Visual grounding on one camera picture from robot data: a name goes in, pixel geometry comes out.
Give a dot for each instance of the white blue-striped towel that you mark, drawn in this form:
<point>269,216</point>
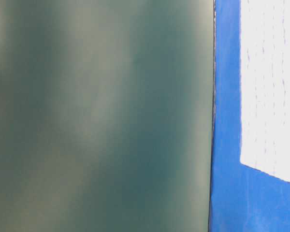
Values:
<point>265,86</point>

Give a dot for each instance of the blue table cloth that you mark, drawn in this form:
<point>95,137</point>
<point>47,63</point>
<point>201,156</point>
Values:
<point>242,199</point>

